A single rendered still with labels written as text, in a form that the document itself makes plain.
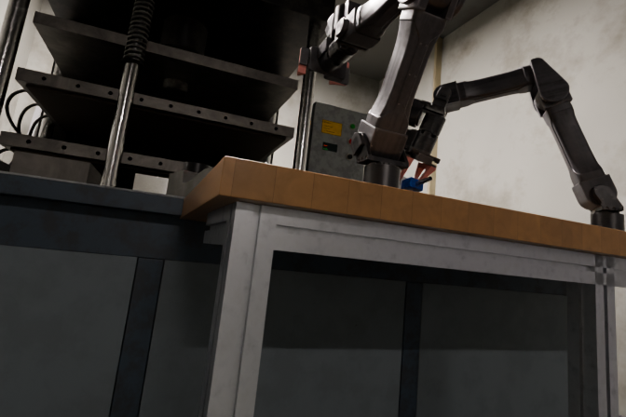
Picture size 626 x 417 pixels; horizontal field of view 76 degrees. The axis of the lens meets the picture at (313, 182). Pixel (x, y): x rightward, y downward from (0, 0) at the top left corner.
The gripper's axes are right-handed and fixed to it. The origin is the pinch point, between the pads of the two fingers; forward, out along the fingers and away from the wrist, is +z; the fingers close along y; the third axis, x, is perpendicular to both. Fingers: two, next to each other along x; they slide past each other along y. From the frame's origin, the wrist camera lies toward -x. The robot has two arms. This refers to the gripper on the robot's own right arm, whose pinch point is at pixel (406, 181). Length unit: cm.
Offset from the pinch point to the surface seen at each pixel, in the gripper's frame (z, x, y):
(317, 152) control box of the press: 6, -89, 0
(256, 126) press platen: 5, -83, 33
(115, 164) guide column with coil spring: 37, -66, 80
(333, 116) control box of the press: -13, -97, -3
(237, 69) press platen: -16, -95, 49
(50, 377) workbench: 56, 26, 66
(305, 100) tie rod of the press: -15, -84, 17
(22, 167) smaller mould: 28, -1, 88
